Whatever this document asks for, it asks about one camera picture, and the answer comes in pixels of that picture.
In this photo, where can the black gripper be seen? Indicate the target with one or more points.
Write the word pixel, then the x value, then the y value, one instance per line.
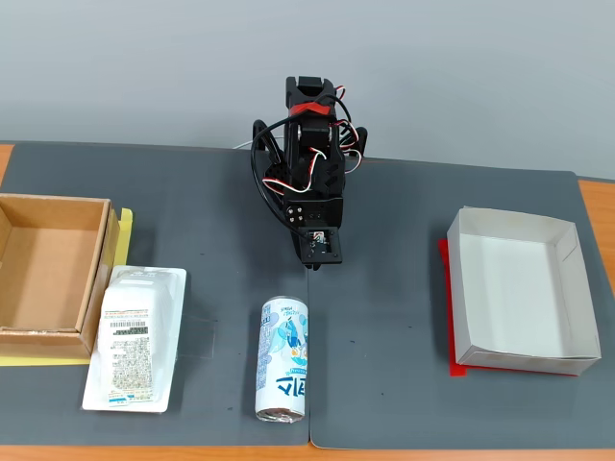
pixel 314 215

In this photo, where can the white blue drink can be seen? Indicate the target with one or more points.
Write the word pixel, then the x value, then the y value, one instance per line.
pixel 282 355

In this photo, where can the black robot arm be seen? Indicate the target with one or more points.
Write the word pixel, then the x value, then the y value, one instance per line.
pixel 307 139

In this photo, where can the white paper box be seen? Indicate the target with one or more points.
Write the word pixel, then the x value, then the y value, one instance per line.
pixel 509 293

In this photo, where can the brown cardboard box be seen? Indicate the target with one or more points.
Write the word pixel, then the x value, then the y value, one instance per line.
pixel 48 269

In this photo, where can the dark grey table mat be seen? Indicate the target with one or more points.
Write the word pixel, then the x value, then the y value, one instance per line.
pixel 216 230
pixel 384 269

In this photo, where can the red tape strip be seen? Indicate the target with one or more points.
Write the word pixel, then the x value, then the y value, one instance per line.
pixel 310 108

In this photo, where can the yellow paper sheet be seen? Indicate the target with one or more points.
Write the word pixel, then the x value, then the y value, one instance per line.
pixel 126 235

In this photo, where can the red paper sheet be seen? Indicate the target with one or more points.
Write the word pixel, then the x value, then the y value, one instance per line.
pixel 456 371

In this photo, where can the white plastic food package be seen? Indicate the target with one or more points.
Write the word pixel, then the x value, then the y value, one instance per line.
pixel 134 346

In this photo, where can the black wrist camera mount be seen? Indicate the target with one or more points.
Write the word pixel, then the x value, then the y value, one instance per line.
pixel 331 252

